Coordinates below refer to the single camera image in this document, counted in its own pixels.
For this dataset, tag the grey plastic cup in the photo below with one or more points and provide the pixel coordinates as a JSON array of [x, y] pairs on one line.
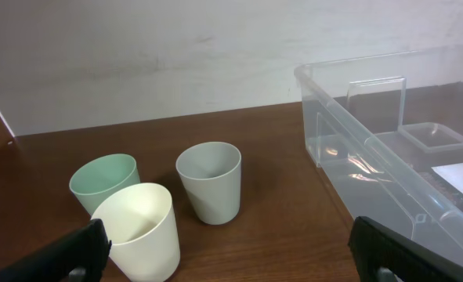
[[211, 175]]

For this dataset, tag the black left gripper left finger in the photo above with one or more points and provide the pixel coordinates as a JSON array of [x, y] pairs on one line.
[[81, 255]]

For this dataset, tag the cream white plastic cup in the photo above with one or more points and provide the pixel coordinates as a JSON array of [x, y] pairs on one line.
[[139, 220]]

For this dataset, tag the clear plastic storage container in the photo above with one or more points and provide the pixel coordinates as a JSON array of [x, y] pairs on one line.
[[377, 125]]

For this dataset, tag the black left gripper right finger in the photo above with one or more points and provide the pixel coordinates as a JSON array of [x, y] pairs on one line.
[[381, 254]]

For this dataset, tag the mint green plastic cup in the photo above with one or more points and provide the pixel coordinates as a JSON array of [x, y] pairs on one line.
[[95, 181]]

